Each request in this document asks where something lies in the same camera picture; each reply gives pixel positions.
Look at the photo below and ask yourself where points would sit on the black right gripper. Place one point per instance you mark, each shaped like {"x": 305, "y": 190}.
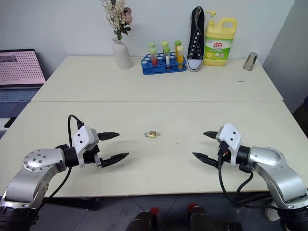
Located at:
{"x": 223, "y": 151}

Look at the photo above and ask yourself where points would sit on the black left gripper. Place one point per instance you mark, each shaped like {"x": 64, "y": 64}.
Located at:
{"x": 92, "y": 154}

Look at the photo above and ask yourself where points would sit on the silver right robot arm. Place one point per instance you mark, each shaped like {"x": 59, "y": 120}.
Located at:
{"x": 276, "y": 168}

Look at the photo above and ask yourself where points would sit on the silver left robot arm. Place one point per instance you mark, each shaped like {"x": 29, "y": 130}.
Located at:
{"x": 31, "y": 173}

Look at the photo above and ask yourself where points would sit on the small brass padlock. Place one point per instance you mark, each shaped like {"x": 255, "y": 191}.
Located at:
{"x": 152, "y": 134}

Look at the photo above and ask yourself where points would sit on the dark rounded shape, red top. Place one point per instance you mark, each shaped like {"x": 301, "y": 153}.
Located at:
{"x": 199, "y": 217}
{"x": 144, "y": 220}

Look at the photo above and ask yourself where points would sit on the blue test tube rack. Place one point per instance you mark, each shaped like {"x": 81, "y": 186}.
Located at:
{"x": 149, "y": 67}

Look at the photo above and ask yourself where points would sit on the white object on floor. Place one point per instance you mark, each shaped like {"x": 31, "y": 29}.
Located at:
{"x": 272, "y": 214}

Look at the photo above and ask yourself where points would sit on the white ribbed ceramic vase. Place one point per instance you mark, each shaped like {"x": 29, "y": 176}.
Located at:
{"x": 122, "y": 55}

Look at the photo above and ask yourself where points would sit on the silver metal cup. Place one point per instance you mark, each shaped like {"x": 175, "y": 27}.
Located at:
{"x": 250, "y": 61}

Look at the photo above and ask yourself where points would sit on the green-capped tube, dark liquid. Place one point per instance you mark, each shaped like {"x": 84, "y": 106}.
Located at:
{"x": 167, "y": 57}

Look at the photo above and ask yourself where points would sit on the green-capped tube, red liquid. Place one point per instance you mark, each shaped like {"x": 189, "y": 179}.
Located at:
{"x": 153, "y": 56}

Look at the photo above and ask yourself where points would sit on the yellow detergent pump bottle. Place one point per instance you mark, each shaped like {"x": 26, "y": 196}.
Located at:
{"x": 217, "y": 45}

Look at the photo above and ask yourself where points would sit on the black canvas sneaker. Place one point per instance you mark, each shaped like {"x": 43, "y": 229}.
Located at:
{"x": 196, "y": 43}

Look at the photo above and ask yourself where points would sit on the green-capped test tube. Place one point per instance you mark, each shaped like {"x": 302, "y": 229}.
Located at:
{"x": 151, "y": 45}
{"x": 164, "y": 44}
{"x": 177, "y": 43}

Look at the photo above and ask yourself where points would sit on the open laptop computer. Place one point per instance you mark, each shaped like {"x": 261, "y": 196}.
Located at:
{"x": 19, "y": 69}

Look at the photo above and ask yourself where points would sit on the dried flower bouquet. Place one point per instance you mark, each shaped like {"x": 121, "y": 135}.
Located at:
{"x": 118, "y": 16}

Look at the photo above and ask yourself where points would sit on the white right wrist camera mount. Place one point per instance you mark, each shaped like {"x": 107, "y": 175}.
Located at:
{"x": 232, "y": 138}

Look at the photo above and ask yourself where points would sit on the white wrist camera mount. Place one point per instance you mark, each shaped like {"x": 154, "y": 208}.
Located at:
{"x": 232, "y": 138}
{"x": 83, "y": 139}

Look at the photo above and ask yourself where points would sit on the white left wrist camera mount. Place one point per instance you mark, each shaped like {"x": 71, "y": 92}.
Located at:
{"x": 83, "y": 139}

